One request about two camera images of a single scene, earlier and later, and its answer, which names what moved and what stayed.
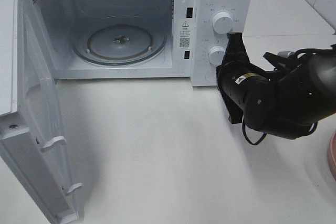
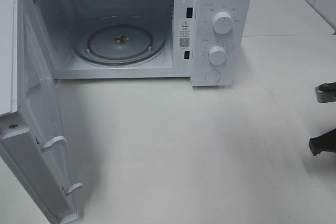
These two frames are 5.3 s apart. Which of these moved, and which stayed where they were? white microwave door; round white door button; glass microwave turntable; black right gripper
Moved: black right gripper
Stayed: round white door button; white microwave door; glass microwave turntable
